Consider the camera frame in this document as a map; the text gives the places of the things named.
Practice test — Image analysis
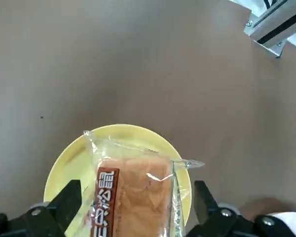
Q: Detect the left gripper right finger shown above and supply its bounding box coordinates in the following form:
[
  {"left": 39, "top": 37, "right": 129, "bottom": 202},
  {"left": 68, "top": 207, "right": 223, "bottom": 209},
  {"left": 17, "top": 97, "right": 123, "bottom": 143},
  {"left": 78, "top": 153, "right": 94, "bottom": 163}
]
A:
[{"left": 185, "top": 180, "right": 296, "bottom": 237}]

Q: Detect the yellow round plate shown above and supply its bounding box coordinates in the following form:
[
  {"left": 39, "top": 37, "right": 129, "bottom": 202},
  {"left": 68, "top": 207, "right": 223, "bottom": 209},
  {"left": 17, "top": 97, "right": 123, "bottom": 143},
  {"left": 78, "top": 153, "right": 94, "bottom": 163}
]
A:
[{"left": 43, "top": 124, "right": 192, "bottom": 237}]

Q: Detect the bread pack clear wrapper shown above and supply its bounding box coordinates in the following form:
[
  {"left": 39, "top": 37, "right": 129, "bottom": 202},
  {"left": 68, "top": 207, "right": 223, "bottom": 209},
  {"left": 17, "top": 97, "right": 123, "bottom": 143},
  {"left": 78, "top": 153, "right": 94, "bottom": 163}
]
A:
[{"left": 82, "top": 129, "right": 206, "bottom": 237}]

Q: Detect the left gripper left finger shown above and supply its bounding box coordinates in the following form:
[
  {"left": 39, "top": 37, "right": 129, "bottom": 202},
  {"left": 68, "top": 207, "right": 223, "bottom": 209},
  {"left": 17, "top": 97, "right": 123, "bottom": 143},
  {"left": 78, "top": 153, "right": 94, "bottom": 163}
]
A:
[{"left": 0, "top": 179, "right": 83, "bottom": 237}]

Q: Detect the aluminium frame post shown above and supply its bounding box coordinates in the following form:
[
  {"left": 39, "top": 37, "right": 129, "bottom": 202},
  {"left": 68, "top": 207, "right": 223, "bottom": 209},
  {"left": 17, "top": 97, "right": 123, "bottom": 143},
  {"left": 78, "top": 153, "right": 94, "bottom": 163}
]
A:
[{"left": 243, "top": 0, "right": 296, "bottom": 59}]

